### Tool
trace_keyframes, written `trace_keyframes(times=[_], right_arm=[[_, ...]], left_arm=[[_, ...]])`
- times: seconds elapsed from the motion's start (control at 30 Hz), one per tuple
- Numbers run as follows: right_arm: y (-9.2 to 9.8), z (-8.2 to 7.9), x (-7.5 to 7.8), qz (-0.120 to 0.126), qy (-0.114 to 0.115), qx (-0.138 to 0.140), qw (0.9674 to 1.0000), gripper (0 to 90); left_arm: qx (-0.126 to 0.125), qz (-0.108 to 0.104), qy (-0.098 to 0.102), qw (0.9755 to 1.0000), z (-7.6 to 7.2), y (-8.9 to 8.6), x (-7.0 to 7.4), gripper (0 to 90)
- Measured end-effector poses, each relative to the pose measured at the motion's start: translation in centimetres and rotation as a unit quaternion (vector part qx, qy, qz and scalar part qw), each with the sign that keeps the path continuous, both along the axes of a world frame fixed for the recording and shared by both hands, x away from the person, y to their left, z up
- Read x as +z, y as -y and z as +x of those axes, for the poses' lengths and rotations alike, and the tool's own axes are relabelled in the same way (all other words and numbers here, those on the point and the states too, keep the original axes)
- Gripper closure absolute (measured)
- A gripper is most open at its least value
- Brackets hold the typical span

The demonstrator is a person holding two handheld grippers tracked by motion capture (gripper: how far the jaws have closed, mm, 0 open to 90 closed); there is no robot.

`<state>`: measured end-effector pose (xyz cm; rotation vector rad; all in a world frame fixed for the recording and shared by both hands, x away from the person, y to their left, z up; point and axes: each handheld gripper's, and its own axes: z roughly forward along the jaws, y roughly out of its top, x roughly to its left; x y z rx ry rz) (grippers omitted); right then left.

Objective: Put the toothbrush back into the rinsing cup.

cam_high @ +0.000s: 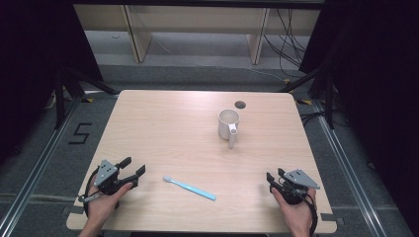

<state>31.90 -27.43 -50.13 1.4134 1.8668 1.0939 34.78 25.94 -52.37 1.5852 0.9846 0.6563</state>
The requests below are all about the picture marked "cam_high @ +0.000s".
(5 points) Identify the light wooden shelf unit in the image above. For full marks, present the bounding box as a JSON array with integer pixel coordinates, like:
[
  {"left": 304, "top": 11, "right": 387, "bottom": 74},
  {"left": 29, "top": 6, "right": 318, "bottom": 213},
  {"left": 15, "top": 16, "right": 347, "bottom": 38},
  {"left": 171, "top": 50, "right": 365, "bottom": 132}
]
[{"left": 72, "top": 3, "right": 322, "bottom": 65}]

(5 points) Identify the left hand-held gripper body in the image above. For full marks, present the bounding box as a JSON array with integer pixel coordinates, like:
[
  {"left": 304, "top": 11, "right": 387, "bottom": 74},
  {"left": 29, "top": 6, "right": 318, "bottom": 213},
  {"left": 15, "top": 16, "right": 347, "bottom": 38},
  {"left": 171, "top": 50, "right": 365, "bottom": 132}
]
[{"left": 93, "top": 159, "right": 130, "bottom": 197}]

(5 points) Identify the black metal stand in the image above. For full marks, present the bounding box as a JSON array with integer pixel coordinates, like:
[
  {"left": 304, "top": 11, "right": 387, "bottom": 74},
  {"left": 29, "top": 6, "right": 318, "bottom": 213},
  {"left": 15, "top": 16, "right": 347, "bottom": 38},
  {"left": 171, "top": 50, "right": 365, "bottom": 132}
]
[
  {"left": 276, "top": 65, "right": 338, "bottom": 130},
  {"left": 53, "top": 66, "right": 121, "bottom": 130}
]

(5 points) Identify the metal floor rail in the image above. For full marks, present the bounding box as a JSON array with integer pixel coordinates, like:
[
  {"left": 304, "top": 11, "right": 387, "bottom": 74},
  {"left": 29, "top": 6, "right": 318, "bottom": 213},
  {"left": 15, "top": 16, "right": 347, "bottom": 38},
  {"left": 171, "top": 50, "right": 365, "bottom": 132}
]
[
  {"left": 310, "top": 98, "right": 387, "bottom": 237},
  {"left": 0, "top": 96, "right": 83, "bottom": 237}
]

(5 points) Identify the black tape piece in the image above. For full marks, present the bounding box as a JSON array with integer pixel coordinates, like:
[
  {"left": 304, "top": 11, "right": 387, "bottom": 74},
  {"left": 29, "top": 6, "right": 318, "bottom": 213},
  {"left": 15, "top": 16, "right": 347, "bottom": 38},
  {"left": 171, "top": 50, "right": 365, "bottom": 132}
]
[
  {"left": 319, "top": 212, "right": 346, "bottom": 227},
  {"left": 61, "top": 204, "right": 86, "bottom": 215}
]

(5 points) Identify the light blue toothbrush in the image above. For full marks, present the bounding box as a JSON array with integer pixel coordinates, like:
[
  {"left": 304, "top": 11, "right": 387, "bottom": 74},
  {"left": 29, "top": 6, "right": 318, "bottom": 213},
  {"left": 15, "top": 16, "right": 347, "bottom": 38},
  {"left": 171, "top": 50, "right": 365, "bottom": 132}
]
[{"left": 162, "top": 175, "right": 217, "bottom": 201}]

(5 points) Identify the black curtain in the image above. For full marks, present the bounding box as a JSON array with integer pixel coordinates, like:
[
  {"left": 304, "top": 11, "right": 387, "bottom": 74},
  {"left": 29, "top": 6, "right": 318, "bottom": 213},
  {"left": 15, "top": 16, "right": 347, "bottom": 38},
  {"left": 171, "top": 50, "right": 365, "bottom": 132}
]
[
  {"left": 0, "top": 0, "right": 105, "bottom": 166},
  {"left": 298, "top": 0, "right": 419, "bottom": 235}
]

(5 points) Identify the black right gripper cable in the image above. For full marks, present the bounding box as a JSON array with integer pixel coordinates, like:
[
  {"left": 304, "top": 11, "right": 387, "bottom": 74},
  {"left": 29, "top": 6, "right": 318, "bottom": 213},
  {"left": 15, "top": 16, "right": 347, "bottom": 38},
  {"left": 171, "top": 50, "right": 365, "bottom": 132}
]
[{"left": 303, "top": 193, "right": 319, "bottom": 237}]

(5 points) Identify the bundle of black cables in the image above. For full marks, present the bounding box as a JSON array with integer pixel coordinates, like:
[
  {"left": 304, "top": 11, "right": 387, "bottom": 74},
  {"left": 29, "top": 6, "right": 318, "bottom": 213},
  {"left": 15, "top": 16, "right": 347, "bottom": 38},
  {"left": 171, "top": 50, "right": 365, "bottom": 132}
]
[{"left": 262, "top": 7, "right": 311, "bottom": 79}]

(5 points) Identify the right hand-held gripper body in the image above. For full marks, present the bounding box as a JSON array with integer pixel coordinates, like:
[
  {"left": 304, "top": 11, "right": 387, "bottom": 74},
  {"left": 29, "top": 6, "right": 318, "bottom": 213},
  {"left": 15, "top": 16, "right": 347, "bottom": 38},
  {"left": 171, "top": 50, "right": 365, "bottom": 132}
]
[{"left": 276, "top": 169, "right": 321, "bottom": 205}]

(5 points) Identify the person's right hand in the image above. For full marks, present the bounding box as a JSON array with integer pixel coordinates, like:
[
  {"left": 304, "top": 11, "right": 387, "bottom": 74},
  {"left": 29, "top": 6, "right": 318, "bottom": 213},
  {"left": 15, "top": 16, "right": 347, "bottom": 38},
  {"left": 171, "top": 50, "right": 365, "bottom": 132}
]
[{"left": 271, "top": 187, "right": 318, "bottom": 233}]

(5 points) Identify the black floor cable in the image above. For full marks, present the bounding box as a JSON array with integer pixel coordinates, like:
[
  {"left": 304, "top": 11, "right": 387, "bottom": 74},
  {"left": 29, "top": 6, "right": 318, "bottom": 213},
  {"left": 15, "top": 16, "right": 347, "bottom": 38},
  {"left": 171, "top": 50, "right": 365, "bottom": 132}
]
[{"left": 298, "top": 110, "right": 332, "bottom": 128}]

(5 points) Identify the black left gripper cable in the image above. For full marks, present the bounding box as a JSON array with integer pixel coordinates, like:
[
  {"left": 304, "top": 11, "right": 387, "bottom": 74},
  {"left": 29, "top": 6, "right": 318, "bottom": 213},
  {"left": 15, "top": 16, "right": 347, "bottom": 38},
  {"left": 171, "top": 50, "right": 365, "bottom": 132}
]
[{"left": 83, "top": 167, "right": 101, "bottom": 219}]

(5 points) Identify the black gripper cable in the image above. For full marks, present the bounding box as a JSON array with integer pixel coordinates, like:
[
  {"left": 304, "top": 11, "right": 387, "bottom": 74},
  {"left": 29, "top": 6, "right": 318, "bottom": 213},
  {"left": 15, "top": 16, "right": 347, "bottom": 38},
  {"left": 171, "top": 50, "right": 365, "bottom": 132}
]
[
  {"left": 303, "top": 193, "right": 319, "bottom": 237},
  {"left": 83, "top": 167, "right": 101, "bottom": 219}
]

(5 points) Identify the person's left hand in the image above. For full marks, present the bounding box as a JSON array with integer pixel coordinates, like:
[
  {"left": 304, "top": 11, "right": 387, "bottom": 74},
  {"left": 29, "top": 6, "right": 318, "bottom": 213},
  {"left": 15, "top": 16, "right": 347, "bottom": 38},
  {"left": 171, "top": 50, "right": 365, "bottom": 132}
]
[{"left": 86, "top": 182, "right": 134, "bottom": 229}]

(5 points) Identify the thin white floor cable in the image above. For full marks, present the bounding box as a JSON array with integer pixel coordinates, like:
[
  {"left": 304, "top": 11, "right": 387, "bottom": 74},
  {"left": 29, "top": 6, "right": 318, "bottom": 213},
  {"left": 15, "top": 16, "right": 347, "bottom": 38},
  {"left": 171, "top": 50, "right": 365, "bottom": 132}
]
[{"left": 194, "top": 62, "right": 289, "bottom": 83}]

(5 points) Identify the grey cable plug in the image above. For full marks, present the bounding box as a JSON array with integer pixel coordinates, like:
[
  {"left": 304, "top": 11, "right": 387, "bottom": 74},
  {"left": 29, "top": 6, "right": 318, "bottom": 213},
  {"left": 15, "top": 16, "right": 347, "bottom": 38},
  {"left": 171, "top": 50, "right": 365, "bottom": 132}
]
[{"left": 78, "top": 193, "right": 101, "bottom": 203}]

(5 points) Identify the white cup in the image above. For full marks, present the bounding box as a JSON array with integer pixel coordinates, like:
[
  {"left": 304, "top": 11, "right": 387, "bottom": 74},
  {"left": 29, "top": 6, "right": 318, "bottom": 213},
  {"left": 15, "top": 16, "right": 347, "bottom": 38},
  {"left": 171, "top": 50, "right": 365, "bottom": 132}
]
[{"left": 217, "top": 109, "right": 241, "bottom": 150}]

